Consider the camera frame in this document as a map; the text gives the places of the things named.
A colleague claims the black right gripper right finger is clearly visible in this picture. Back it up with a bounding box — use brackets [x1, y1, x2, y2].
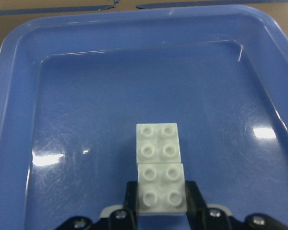
[185, 181, 288, 230]

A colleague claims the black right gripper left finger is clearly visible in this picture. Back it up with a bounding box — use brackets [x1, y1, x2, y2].
[56, 181, 139, 230]

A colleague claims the white building block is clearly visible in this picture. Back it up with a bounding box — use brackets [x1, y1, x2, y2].
[136, 123, 181, 165]
[138, 163, 187, 216]

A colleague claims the blue plastic tray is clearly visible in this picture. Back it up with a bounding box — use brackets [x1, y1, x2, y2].
[0, 5, 288, 230]

